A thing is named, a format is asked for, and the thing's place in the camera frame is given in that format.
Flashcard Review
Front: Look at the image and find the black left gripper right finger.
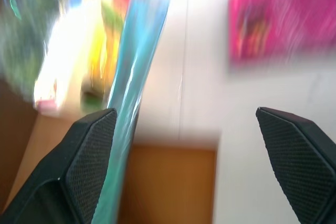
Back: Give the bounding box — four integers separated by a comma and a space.
255, 106, 336, 224

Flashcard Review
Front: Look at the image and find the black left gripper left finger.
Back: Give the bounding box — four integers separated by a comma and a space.
0, 108, 118, 224

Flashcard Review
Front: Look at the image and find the light blue plastic packet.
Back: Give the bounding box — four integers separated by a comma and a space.
91, 0, 173, 224

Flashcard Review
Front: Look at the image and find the yellow white snack packet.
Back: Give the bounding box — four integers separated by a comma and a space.
33, 0, 146, 112

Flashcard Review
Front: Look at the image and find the green snack packet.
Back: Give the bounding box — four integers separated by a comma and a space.
0, 0, 68, 103

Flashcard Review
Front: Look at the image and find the pink snack packet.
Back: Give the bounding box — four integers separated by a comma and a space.
227, 0, 336, 72

